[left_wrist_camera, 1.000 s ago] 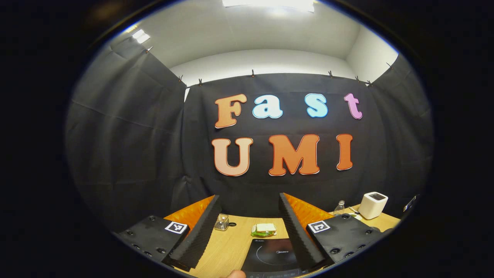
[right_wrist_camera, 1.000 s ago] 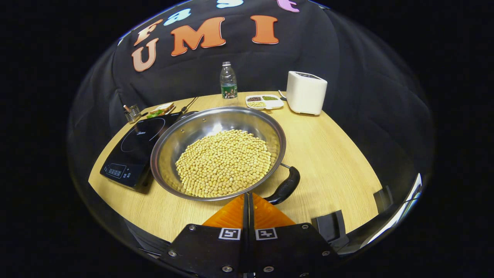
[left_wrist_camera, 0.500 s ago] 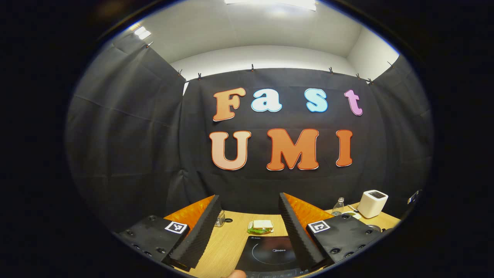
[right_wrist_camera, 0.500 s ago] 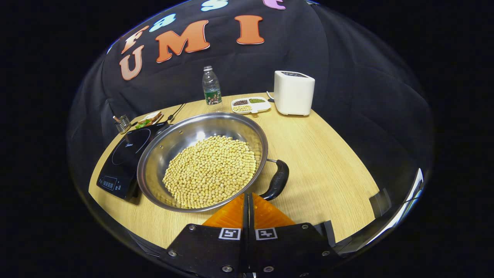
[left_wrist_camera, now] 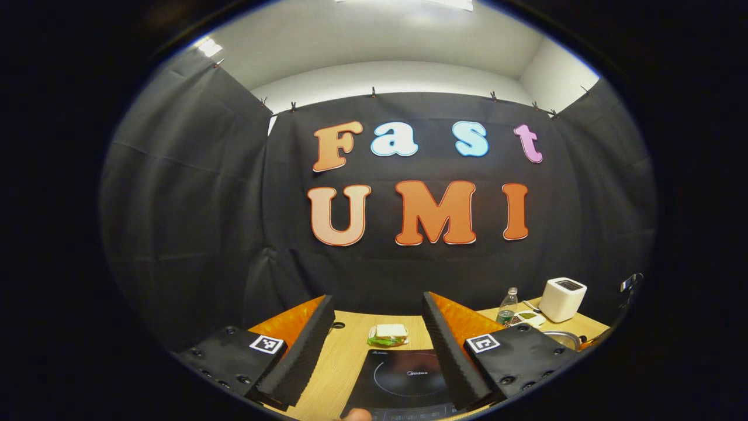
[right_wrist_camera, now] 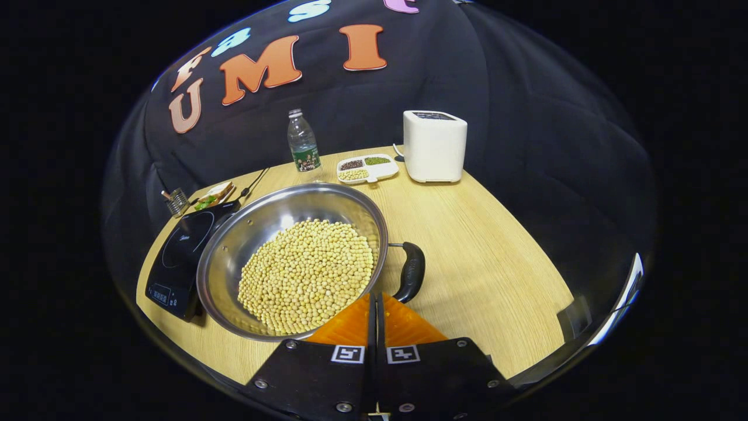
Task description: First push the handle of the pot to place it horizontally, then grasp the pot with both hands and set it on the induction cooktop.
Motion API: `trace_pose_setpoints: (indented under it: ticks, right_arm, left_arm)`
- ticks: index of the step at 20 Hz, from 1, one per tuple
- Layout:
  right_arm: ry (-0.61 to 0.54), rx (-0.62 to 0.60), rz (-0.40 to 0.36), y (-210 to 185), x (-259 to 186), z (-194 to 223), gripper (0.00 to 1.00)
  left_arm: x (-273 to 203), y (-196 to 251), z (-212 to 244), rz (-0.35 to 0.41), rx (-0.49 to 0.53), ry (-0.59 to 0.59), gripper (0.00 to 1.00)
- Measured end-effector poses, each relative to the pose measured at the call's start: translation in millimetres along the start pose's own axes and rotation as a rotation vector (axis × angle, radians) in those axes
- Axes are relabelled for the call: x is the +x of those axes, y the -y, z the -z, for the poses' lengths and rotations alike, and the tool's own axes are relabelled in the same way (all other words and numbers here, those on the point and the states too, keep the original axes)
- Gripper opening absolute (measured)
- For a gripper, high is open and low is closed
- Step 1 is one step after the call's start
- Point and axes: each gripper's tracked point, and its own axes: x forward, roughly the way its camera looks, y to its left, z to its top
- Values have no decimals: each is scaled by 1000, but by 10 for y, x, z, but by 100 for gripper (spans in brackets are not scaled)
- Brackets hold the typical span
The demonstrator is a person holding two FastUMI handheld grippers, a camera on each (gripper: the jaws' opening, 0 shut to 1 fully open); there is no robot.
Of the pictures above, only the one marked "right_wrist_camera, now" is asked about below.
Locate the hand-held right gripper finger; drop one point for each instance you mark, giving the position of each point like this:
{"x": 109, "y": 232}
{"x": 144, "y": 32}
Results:
{"x": 371, "y": 374}
{"x": 381, "y": 374}

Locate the pile of yellow soybeans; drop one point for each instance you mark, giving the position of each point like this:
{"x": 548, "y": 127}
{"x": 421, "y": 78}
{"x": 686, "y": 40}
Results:
{"x": 304, "y": 275}

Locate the black induction cooktop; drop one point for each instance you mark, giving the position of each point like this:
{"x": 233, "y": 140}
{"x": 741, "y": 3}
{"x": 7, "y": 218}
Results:
{"x": 181, "y": 251}

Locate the white divided bean dish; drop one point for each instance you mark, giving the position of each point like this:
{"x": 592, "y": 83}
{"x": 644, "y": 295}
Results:
{"x": 383, "y": 171}

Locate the white toaster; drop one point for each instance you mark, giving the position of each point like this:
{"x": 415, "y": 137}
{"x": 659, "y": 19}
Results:
{"x": 435, "y": 152}

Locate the clear plastic water bottle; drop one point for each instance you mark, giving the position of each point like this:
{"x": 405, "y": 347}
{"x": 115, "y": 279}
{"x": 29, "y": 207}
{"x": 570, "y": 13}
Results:
{"x": 304, "y": 146}

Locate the sandwich with lettuce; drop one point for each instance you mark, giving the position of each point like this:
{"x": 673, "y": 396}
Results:
{"x": 217, "y": 190}

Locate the black backdrop cloth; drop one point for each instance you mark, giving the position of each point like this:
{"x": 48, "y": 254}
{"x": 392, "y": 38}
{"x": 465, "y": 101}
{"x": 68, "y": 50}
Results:
{"x": 526, "y": 117}

